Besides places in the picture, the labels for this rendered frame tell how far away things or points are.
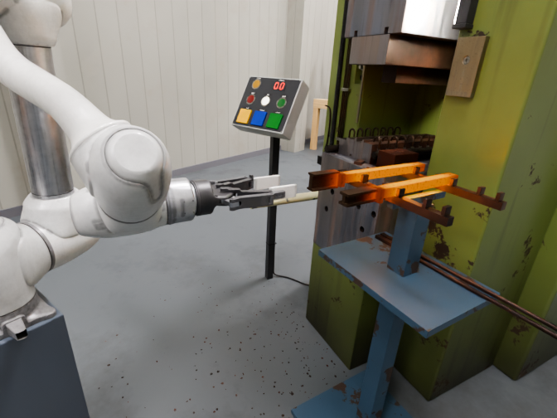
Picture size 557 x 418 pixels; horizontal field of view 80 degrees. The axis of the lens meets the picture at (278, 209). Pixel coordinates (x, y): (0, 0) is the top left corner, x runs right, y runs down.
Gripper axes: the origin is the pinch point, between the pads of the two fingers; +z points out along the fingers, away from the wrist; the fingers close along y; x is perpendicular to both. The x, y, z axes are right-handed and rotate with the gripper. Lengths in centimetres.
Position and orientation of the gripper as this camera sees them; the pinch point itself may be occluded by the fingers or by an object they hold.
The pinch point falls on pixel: (277, 187)
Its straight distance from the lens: 77.9
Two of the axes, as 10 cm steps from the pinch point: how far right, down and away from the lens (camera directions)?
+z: 8.7, -1.5, 4.8
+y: 5.0, 3.6, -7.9
